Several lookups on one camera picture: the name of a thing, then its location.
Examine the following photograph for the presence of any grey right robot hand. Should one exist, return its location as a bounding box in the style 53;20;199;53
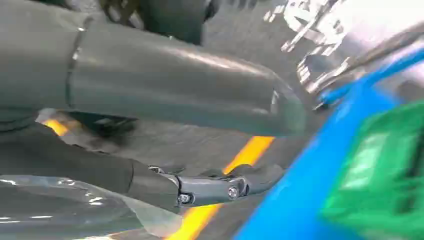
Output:
0;0;306;240

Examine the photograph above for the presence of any dark bulky object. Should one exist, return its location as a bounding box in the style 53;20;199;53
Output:
98;0;220;46

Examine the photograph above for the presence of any yellow tape strip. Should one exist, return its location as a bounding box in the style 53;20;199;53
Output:
41;118;82;137
164;135;276;240

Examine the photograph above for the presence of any clear plastic film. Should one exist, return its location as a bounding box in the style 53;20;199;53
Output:
0;174;184;240

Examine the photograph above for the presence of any shiny stamped metal part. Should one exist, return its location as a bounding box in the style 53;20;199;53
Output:
280;0;424;56
296;31;424;111

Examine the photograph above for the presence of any green plastic box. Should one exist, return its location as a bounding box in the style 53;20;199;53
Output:
318;100;424;240

